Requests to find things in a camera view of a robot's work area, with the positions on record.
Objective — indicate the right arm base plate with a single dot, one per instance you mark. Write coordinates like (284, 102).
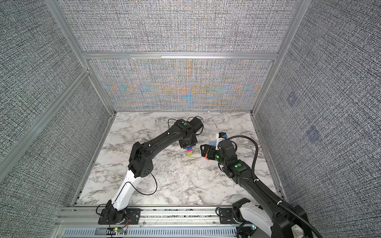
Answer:
(226, 216)

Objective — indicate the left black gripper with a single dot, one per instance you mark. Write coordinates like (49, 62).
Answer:
(184, 146)

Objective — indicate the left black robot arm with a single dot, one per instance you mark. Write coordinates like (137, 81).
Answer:
(140, 165)

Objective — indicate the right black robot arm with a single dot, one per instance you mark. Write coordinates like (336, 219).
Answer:
(278, 218)

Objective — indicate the aluminium enclosure frame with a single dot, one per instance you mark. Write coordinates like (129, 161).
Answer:
(82, 81)

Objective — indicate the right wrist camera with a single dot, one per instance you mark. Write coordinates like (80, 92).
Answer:
(220, 137)

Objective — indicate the aluminium front rail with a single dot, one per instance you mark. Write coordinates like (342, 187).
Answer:
(156, 222)

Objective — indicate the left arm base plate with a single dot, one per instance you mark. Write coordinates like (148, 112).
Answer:
(132, 215)

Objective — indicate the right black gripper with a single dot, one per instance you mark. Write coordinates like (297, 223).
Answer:
(211, 155)

